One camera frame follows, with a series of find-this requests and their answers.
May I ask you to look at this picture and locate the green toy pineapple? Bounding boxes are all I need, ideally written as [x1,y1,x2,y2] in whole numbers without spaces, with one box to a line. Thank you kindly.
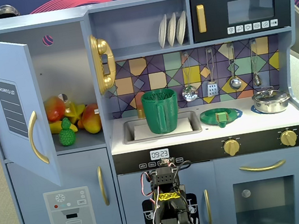
[55,116,78,147]

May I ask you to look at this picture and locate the blue toy kitchen cabinet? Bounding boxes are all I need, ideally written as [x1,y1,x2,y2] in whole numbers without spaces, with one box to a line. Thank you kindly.
[0,0,299,224]

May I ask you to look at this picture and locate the blue cabinet door shopping list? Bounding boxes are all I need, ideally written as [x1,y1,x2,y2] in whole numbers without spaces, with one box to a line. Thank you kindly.
[0,27,64,197]

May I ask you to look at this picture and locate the white sheet in sink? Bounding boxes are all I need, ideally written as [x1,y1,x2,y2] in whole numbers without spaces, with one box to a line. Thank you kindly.
[132,116,193,141]

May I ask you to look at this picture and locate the grey toy sink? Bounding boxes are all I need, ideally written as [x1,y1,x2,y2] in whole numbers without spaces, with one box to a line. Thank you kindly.
[119,108,204,146]

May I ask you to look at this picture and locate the metal skimmer spoon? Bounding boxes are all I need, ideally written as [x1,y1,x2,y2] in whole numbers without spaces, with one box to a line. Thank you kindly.
[176,50,200,103]

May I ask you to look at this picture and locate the red yellow toy mango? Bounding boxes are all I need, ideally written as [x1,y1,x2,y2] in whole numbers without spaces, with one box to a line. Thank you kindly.
[79,102,104,136]
[43,94,68,123]

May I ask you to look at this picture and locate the green plate with toy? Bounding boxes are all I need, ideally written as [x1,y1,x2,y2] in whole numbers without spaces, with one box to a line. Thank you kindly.
[198,105,241,132]

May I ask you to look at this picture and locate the metal slotted spatula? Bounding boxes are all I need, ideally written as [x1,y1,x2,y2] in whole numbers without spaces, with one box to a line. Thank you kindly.
[199,47,221,98]

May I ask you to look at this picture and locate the yellow toy star fruit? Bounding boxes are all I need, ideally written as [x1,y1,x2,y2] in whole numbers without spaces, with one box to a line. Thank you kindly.
[63,99,88,126]

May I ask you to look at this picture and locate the blue dishwasher door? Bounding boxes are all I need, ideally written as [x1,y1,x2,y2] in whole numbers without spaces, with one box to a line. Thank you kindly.
[117,159,224,224]

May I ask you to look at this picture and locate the white toy plate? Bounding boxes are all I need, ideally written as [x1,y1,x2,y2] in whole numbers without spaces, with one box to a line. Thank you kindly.
[172,10,191,46]
[163,12,181,48]
[154,14,173,50]

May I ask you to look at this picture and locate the gold toy telephone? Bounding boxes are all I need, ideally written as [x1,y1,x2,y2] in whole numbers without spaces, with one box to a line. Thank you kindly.
[88,31,121,96]

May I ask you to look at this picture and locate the gold stove knob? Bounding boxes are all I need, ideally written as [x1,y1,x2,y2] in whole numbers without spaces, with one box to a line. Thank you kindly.
[222,137,242,158]
[279,127,299,149]

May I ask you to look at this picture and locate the metal ladle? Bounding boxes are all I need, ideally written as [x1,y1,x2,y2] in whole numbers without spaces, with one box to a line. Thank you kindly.
[223,43,243,91]

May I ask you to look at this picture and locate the yellow toy banana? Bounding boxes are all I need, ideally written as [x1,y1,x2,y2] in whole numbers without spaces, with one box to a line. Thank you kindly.
[48,117,79,137]

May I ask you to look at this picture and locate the blue oven door window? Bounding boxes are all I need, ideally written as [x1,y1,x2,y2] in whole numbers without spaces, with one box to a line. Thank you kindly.
[212,146,299,224]

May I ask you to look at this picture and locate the blue fridge door ice dispenser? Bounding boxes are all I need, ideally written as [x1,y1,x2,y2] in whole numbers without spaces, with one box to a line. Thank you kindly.
[6,146,125,224]

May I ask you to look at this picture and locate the metal small spoon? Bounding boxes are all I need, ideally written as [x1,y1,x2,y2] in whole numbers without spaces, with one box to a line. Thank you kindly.
[246,39,264,87]

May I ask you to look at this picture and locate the steel pot with lid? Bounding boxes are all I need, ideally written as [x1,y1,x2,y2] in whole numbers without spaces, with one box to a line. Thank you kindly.
[250,83,293,117]

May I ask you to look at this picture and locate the small camera circuit board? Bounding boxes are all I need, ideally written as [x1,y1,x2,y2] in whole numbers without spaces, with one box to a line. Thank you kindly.
[160,157,176,168]

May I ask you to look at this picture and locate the gold straight fridge handle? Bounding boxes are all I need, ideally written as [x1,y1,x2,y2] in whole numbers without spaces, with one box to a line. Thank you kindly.
[96,165,110,207]

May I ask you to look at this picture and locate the gold microwave handle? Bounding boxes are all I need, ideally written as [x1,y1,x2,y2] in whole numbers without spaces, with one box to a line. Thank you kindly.
[195,3,208,34]

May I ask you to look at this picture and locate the gold dishwasher handle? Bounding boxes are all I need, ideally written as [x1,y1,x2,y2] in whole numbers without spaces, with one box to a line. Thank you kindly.
[202,189,214,224]

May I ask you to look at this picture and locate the gold curved door handle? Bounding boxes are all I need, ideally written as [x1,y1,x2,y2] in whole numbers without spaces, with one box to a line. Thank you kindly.
[24,109,50,167]

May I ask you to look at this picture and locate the gold oven handle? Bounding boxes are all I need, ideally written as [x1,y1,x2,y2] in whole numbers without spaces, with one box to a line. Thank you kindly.
[238,158,288,176]

